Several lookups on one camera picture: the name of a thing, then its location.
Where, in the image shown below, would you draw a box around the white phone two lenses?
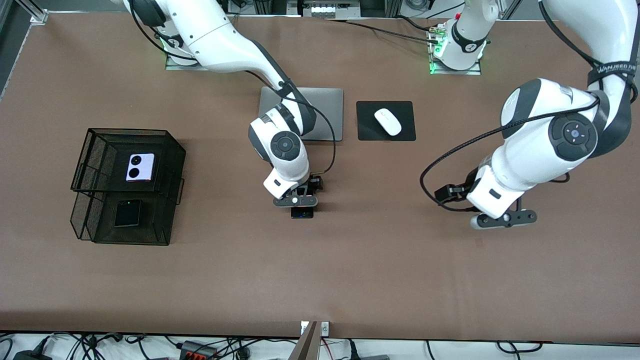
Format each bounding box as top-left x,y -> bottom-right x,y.
126,153 -> 155,182

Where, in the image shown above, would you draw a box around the silver laptop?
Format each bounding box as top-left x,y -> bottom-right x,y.
259,86 -> 345,142

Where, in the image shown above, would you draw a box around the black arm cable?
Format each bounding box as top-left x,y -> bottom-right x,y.
130,10 -> 337,188
420,0 -> 640,213

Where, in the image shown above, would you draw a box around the white computer mouse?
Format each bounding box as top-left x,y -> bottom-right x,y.
374,108 -> 403,137

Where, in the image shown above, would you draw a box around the small black phone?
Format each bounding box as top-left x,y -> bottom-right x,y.
114,199 -> 142,228

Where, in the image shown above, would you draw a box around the black mouse pad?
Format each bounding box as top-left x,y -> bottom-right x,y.
356,100 -> 417,142

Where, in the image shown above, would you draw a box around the black mesh two-tier tray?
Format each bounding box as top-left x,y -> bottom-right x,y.
70,128 -> 187,246

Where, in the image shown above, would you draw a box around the aluminium corner bracket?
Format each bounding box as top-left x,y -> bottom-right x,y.
15,0 -> 49,24

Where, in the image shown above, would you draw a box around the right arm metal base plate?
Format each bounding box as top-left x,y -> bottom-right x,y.
165,47 -> 208,71

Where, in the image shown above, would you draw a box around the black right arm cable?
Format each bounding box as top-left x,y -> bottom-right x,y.
130,10 -> 337,188

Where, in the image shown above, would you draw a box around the black looped cable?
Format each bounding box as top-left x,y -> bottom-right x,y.
496,341 -> 544,354

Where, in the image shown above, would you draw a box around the white terminal device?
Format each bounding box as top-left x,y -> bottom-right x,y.
287,0 -> 361,18

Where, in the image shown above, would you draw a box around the black cable on table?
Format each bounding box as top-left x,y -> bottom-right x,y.
325,19 -> 441,43

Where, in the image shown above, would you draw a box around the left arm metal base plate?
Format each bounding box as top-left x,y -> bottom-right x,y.
429,25 -> 482,76

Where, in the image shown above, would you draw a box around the aluminium profile beam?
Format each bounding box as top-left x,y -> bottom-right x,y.
289,321 -> 319,360

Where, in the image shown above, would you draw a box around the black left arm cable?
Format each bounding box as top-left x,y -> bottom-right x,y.
420,0 -> 640,213

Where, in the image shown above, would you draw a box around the black orange power strip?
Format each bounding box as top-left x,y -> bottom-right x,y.
179,340 -> 217,360

